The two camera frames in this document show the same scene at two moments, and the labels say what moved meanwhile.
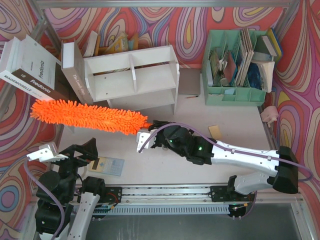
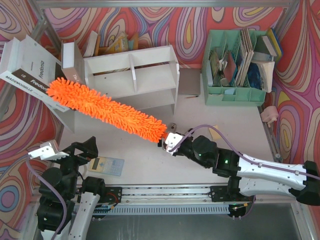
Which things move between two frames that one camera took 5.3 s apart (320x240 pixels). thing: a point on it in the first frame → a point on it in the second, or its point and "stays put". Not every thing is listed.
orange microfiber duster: [89, 118] → [104, 111]
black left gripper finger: [89, 150] stays put
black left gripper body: [75, 156] stays put
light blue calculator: [107, 165] stays put
